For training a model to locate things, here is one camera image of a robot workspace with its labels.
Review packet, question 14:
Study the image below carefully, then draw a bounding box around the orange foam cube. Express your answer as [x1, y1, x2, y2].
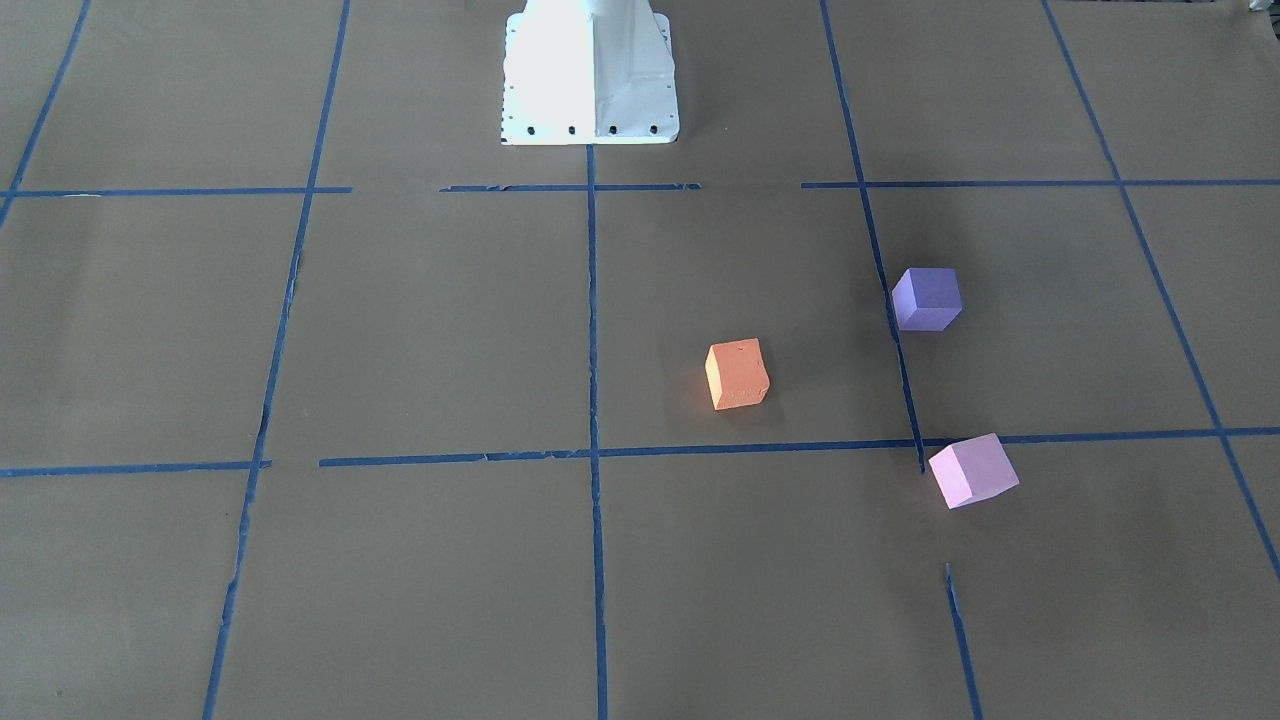
[704, 338, 771, 411]

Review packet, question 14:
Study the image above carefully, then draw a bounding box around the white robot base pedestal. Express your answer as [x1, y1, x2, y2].
[500, 1, 681, 146]

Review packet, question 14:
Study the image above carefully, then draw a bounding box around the purple foam cube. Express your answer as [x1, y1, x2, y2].
[890, 266, 964, 332]

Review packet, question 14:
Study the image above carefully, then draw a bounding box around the pink foam cube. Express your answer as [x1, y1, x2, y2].
[928, 433, 1020, 509]

